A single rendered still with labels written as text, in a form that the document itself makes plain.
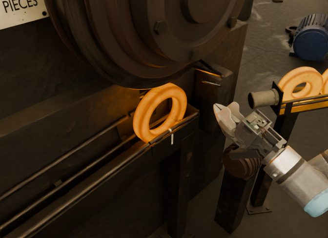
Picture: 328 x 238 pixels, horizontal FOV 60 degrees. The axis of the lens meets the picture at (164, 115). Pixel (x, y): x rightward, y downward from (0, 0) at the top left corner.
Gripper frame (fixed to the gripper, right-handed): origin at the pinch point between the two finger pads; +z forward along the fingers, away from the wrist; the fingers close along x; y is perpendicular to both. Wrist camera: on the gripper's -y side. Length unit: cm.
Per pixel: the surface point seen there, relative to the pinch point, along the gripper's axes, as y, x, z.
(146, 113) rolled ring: 2.0, 19.8, 9.0
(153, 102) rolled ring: 4.2, 17.3, 9.7
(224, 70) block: 2.0, -12.2, 8.5
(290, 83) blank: 0.6, -30.7, -7.1
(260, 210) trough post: -67, -33, -35
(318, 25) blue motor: -55, -197, 29
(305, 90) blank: -2.9, -38.4, -11.7
